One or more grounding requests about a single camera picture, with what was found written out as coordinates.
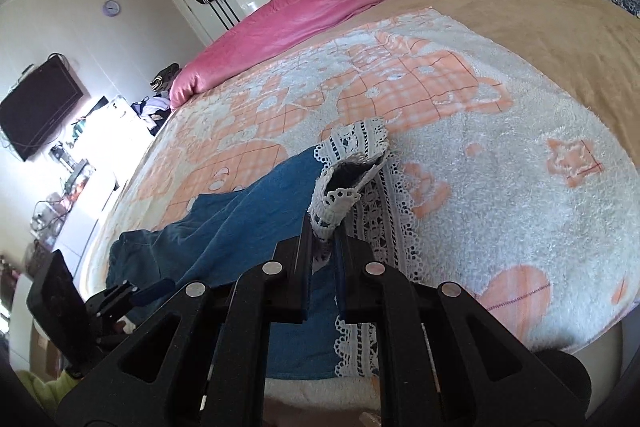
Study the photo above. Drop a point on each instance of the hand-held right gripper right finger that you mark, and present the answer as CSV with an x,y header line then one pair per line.
x,y
341,274

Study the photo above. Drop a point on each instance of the tan bed sheet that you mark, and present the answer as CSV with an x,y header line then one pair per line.
x,y
550,37

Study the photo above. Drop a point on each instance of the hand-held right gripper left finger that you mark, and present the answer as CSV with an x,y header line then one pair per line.
x,y
304,272

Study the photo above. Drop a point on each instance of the cluttered white side cabinet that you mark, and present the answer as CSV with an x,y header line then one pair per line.
x,y
80,187

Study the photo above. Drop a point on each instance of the black wall television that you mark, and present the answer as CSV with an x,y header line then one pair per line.
x,y
37,107

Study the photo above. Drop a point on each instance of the person's left forearm green sleeve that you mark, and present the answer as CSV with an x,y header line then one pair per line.
x,y
47,394

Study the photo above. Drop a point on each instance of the blue denim jeans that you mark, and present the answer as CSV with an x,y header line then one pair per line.
x,y
250,212

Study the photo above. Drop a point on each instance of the white orange printed fleece blanket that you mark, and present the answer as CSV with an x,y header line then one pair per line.
x,y
500,187

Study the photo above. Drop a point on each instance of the pile of clothes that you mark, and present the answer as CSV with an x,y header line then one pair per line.
x,y
155,102

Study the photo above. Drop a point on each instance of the pink quilt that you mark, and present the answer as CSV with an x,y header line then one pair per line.
x,y
310,7

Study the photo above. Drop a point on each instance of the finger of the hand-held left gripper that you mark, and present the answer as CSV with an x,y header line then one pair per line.
x,y
150,293

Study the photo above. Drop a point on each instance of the round wall clock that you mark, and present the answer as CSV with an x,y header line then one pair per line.
x,y
111,8

